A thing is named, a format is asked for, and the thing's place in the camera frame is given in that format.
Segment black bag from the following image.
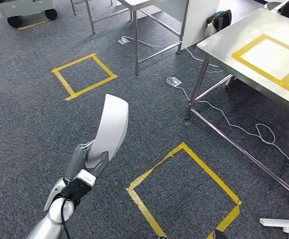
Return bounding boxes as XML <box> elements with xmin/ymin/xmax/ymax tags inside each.
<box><xmin>206</xmin><ymin>9</ymin><xmax>232</xmax><ymax>37</ymax></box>

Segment white-top steel table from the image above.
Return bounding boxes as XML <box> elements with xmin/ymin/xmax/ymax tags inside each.
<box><xmin>114</xmin><ymin>0</ymin><xmax>221</xmax><ymax>77</ymax></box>

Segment white fluffy duster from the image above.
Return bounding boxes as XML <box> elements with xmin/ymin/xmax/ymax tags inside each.
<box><xmin>205</xmin><ymin>19</ymin><xmax>217</xmax><ymax>38</ymax></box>

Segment yellow floor tape strip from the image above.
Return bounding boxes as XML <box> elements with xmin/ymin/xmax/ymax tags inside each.
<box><xmin>17</xmin><ymin>18</ymin><xmax>51</xmax><ymax>31</ymax></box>

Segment steel workbench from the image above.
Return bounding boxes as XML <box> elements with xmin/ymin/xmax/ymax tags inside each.
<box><xmin>184</xmin><ymin>7</ymin><xmax>289</xmax><ymax>203</ymax></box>

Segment yellow floor tape square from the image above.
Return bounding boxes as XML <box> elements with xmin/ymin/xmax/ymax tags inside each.
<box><xmin>126</xmin><ymin>141</ymin><xmax>242</xmax><ymax>239</ymax></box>

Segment white power cable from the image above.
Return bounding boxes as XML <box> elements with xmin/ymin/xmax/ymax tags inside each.
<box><xmin>121</xmin><ymin>35</ymin><xmax>225</xmax><ymax>74</ymax></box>
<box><xmin>168</xmin><ymin>77</ymin><xmax>289</xmax><ymax>187</ymax></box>

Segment small yellow bench tape square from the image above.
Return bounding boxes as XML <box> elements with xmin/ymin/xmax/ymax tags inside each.
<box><xmin>231</xmin><ymin>33</ymin><xmax>289</xmax><ymax>83</ymax></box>

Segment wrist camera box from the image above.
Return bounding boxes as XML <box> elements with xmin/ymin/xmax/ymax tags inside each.
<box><xmin>213</xmin><ymin>229</ymin><xmax>228</xmax><ymax>239</ymax></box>
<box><xmin>61</xmin><ymin>169</ymin><xmax>97</xmax><ymax>203</ymax></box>

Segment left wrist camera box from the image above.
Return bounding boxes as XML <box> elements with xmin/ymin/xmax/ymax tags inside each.
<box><xmin>61</xmin><ymin>169</ymin><xmax>97</xmax><ymax>203</ymax></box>

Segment steel table frame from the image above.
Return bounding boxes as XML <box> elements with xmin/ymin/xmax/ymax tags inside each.
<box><xmin>70</xmin><ymin>0</ymin><xmax>132</xmax><ymax>35</ymax></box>

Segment white curved plastic part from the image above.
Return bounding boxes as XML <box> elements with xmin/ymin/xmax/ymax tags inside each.
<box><xmin>86</xmin><ymin>94</ymin><xmax>129</xmax><ymax>169</ymax></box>

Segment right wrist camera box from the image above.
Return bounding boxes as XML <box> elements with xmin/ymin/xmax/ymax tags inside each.
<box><xmin>213</xmin><ymin>229</ymin><xmax>228</xmax><ymax>239</ymax></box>

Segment white power strip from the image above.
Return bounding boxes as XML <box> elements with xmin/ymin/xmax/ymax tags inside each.
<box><xmin>259</xmin><ymin>218</ymin><xmax>289</xmax><ymax>234</ymax></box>

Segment black camera cable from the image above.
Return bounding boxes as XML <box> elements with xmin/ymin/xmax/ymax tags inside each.
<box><xmin>60</xmin><ymin>197</ymin><xmax>72</xmax><ymax>239</ymax></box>

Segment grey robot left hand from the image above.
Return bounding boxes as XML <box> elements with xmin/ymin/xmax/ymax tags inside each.
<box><xmin>64</xmin><ymin>140</ymin><xmax>110</xmax><ymax>182</ymax></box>

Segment white wheeled cart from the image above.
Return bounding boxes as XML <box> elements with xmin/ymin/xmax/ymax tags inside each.
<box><xmin>0</xmin><ymin>0</ymin><xmax>58</xmax><ymax>29</ymax></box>

